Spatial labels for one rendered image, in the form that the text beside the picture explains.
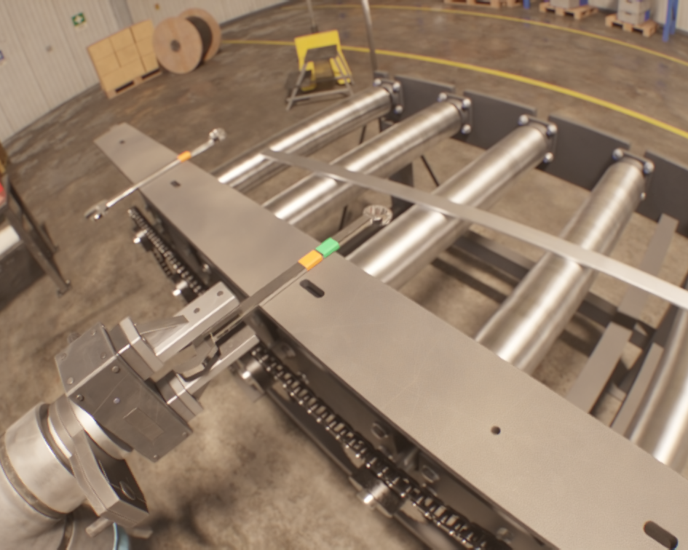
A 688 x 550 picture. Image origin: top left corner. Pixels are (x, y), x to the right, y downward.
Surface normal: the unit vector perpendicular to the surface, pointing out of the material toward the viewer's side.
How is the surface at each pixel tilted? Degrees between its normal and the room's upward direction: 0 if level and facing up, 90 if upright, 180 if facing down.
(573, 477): 0
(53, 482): 61
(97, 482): 23
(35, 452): 30
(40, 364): 0
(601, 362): 0
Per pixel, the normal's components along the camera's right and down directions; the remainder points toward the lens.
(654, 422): -0.48, -0.82
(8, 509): 0.47, 0.00
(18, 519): 0.59, 0.22
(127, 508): 0.67, 0.44
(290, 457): -0.16, -0.69
